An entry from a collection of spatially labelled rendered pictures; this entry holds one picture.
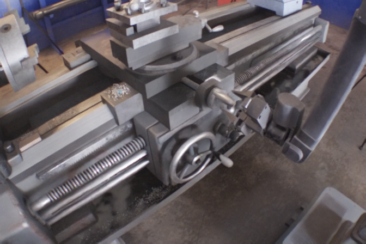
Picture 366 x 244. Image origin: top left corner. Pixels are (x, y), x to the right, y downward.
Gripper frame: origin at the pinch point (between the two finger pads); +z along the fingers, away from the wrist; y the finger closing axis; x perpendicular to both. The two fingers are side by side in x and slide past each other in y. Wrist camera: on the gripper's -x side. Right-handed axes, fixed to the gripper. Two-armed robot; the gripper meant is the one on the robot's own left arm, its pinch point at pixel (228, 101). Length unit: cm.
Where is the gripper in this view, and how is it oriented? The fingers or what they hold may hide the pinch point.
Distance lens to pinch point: 71.0
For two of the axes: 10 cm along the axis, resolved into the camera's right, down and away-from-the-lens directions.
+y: -5.8, 8.1, -0.4
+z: -6.7, -4.5, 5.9
